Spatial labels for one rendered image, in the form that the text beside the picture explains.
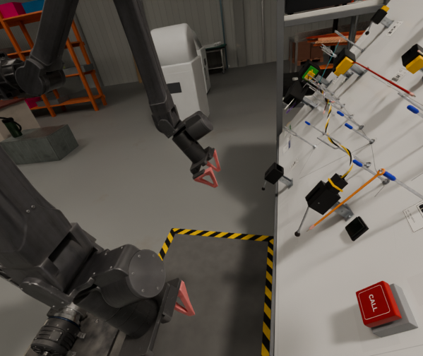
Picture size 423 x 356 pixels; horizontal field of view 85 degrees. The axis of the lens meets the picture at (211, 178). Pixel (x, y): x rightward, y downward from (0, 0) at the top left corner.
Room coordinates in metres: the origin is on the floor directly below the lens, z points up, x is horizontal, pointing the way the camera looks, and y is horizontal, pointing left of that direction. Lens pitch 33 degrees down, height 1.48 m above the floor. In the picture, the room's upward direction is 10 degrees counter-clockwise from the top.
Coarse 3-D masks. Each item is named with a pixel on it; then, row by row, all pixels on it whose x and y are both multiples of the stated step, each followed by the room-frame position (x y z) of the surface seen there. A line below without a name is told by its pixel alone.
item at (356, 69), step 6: (342, 54) 0.84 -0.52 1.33; (348, 54) 0.84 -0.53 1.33; (354, 54) 0.86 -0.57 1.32; (336, 60) 0.86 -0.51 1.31; (354, 60) 0.82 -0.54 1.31; (336, 66) 0.84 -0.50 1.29; (354, 66) 0.85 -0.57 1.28; (354, 72) 0.84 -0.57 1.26; (360, 72) 0.85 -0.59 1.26; (366, 72) 0.82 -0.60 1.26
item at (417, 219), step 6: (414, 204) 0.27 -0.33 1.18; (420, 204) 0.26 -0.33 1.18; (402, 210) 0.28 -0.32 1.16; (408, 210) 0.27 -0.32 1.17; (414, 210) 0.26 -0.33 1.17; (420, 210) 0.26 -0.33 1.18; (408, 216) 0.26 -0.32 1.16; (414, 216) 0.25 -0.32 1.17; (420, 216) 0.25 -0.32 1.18; (408, 222) 0.25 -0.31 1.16; (414, 222) 0.25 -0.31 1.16; (420, 222) 0.24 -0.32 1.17; (414, 228) 0.24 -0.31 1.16; (420, 228) 0.23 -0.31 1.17
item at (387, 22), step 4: (380, 8) 0.96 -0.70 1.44; (376, 12) 0.97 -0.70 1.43; (380, 12) 0.94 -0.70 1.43; (384, 12) 0.94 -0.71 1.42; (376, 16) 0.95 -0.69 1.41; (380, 16) 0.94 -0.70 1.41; (384, 16) 0.94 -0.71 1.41; (372, 20) 0.95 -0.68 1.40; (376, 20) 0.95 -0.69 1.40; (380, 20) 0.94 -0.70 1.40; (384, 20) 0.96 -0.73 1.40; (388, 20) 0.94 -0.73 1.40; (392, 20) 0.94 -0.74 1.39; (384, 24) 0.94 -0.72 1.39; (388, 24) 0.94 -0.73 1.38; (368, 32) 0.96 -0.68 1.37
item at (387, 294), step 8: (368, 288) 0.18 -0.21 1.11; (376, 288) 0.17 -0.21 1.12; (384, 288) 0.17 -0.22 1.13; (360, 296) 0.18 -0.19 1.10; (368, 296) 0.17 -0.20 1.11; (376, 296) 0.17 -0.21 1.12; (384, 296) 0.16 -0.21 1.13; (392, 296) 0.16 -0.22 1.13; (360, 304) 0.17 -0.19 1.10; (368, 304) 0.16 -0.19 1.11; (376, 304) 0.16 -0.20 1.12; (384, 304) 0.15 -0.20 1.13; (392, 304) 0.15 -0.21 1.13; (368, 312) 0.15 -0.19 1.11; (376, 312) 0.15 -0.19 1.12; (384, 312) 0.14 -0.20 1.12; (392, 312) 0.14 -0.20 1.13; (368, 320) 0.15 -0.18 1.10; (376, 320) 0.14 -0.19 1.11; (384, 320) 0.14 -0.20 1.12; (392, 320) 0.13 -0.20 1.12
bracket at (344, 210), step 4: (336, 204) 0.37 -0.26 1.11; (332, 208) 0.37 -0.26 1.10; (340, 208) 0.37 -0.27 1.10; (344, 208) 0.37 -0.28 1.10; (348, 208) 0.38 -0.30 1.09; (336, 212) 0.37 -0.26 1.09; (340, 212) 0.37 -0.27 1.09; (344, 212) 0.37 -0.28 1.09; (348, 212) 0.36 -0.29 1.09; (352, 212) 0.36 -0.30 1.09; (344, 216) 0.36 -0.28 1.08; (348, 216) 0.35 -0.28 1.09
